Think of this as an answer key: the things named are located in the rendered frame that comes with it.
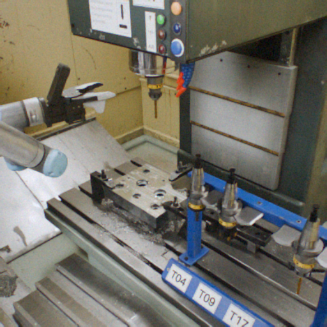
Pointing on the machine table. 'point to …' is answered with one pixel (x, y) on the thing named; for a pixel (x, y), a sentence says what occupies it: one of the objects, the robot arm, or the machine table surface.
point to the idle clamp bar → (258, 240)
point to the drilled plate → (125, 199)
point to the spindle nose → (149, 64)
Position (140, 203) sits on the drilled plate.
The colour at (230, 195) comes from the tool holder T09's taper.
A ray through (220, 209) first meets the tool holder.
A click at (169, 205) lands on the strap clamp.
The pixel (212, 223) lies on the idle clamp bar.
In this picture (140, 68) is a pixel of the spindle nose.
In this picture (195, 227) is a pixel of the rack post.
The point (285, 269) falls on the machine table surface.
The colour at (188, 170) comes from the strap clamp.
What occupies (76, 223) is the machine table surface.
